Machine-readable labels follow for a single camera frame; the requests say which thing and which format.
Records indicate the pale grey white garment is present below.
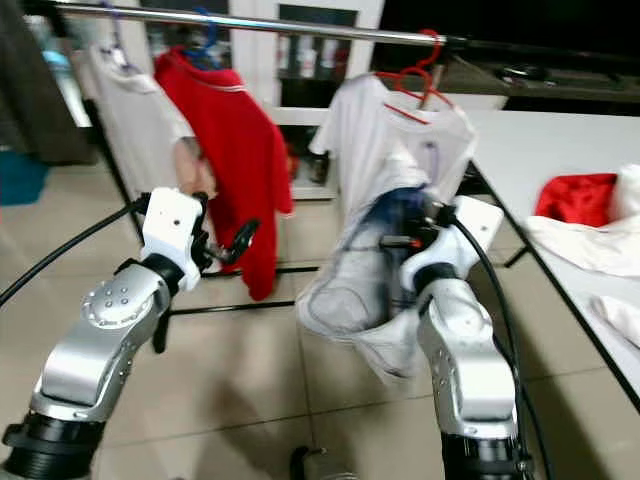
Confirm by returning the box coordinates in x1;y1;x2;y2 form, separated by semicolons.
295;150;461;389

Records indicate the red clothes hanger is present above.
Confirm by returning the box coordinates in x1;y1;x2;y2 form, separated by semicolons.
374;28;457;123

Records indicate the blue clothes hanger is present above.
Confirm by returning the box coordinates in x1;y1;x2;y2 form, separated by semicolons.
182;8;223;69

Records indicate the purple clothes hanger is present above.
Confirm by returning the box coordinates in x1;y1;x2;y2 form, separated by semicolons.
95;5;141;76

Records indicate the red shirt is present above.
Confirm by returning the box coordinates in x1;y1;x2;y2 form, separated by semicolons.
155;46;297;303

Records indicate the white t-shirt red collar trim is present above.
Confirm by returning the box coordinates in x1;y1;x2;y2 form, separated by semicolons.
308;74;480;241

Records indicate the plain white t-shirt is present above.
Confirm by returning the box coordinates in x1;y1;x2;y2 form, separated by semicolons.
82;42;193;206

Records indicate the red cloth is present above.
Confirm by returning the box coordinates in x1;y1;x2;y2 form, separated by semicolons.
534;172;621;228

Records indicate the white cloth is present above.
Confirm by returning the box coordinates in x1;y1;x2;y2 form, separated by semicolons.
523;163;640;351

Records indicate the blue bin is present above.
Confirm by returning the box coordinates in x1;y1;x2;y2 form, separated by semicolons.
0;148;52;208

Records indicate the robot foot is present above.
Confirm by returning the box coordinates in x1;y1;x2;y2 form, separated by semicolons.
289;446;363;480

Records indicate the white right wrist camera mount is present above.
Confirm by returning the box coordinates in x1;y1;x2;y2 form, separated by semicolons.
398;195;507;293

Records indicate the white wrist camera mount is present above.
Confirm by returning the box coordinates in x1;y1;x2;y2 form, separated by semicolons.
138;186;207;267
398;195;507;293

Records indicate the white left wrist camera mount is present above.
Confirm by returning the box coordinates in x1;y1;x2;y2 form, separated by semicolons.
138;186;207;267

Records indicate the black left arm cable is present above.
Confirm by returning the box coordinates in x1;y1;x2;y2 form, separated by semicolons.
0;193;153;307

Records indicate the silver clothes rail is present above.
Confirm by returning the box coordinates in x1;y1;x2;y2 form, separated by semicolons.
50;0;640;63

